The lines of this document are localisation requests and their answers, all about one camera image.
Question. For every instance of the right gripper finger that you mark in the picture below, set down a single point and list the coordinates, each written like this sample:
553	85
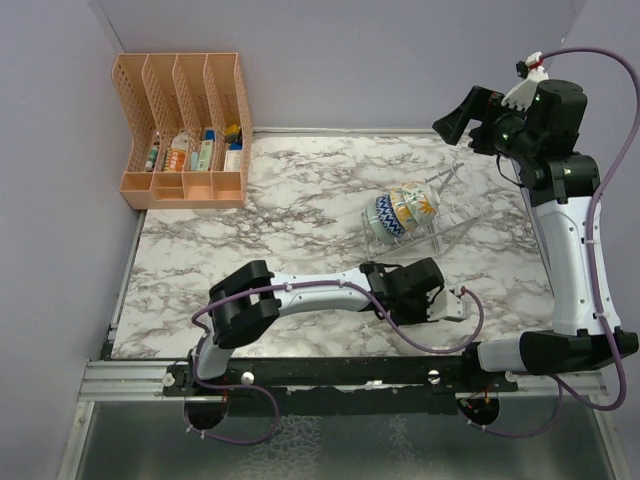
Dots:
477	103
481	142

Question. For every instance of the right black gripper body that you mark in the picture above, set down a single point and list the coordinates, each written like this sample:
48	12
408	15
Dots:
511	136

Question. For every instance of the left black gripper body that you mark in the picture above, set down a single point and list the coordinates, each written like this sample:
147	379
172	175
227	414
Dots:
410	310

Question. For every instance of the blue orange floral bowl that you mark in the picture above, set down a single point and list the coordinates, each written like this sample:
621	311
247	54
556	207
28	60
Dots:
401	209

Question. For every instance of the red patterned bowl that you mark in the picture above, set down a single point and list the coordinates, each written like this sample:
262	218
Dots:
389	218

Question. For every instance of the teal ceramic bowl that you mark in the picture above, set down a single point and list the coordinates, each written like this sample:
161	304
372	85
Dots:
374	222

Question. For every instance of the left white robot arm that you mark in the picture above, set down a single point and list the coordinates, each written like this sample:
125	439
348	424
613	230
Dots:
245	304

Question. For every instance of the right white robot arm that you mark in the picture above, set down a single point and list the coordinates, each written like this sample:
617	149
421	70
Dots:
586	332

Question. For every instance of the white flat packet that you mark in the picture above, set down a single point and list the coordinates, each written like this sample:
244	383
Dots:
233	160

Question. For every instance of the yellow black toy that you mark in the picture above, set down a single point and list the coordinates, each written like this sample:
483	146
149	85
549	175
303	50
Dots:
233	134

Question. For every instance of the teal white box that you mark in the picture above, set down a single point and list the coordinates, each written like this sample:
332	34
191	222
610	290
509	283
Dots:
201	159

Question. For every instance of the peach plastic desk organizer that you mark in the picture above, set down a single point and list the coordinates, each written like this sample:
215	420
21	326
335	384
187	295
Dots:
163	94

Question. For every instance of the orange white box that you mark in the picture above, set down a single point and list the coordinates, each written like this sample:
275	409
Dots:
176	153

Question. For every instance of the small bottles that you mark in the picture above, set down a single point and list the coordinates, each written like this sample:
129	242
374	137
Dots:
152	157

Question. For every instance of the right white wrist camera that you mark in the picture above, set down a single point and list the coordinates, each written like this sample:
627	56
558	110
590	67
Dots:
532	72

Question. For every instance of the white wire dish rack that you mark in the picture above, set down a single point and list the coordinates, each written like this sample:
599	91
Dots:
459	210

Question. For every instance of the black mounting base rail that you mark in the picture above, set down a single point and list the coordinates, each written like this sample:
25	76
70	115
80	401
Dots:
342	385

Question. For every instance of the aluminium frame rail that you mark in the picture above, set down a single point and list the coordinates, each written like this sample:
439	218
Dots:
142	381

